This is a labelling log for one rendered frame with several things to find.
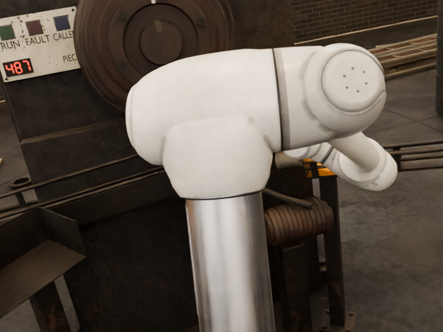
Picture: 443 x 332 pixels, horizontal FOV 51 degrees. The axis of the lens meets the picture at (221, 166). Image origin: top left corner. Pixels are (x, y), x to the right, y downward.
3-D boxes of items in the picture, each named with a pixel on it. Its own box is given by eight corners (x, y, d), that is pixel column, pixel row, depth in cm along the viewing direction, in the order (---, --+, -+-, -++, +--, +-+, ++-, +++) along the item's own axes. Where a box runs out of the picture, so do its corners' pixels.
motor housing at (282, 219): (274, 327, 178) (257, 203, 158) (327, 311, 182) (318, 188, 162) (287, 351, 167) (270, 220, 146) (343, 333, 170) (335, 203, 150)
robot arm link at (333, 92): (365, 53, 67) (271, 64, 69) (402, 11, 49) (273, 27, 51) (374, 143, 67) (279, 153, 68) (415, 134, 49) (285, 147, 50)
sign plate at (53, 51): (5, 81, 144) (-15, 21, 137) (90, 65, 148) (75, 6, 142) (4, 82, 142) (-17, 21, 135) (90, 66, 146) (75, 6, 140)
